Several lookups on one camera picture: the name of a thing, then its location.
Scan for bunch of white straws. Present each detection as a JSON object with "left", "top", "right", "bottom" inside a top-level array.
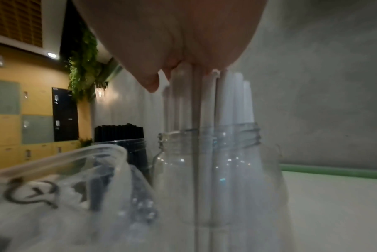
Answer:
[{"left": 162, "top": 62, "right": 255, "bottom": 252}]

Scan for clear plastic jar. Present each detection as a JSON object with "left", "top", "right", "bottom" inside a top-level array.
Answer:
[{"left": 150, "top": 122, "right": 296, "bottom": 252}]

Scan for glass wall lamp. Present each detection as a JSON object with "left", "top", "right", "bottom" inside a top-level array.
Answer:
[{"left": 94, "top": 81, "right": 109, "bottom": 103}]

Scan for person's right hand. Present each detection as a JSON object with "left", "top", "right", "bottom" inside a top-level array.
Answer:
[{"left": 73, "top": 0, "right": 267, "bottom": 93}]

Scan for bunch of black straws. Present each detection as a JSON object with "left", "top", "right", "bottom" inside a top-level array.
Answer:
[{"left": 94, "top": 125, "right": 144, "bottom": 144}]

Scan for wooden locker cabinets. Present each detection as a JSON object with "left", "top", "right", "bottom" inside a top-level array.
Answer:
[{"left": 0, "top": 141, "right": 83, "bottom": 176}]

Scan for hanging green plant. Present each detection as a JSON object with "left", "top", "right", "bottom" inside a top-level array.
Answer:
[{"left": 65, "top": 27, "right": 103, "bottom": 100}]

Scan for clear jar with dark contents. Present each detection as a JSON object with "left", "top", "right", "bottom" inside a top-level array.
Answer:
[{"left": 95, "top": 138, "right": 153, "bottom": 184}]

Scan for black wall panel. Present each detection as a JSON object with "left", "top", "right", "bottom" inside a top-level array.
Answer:
[{"left": 51, "top": 86, "right": 80, "bottom": 142}]

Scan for clear plastic bag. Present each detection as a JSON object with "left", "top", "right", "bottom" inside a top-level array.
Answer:
[{"left": 0, "top": 144, "right": 164, "bottom": 252}]

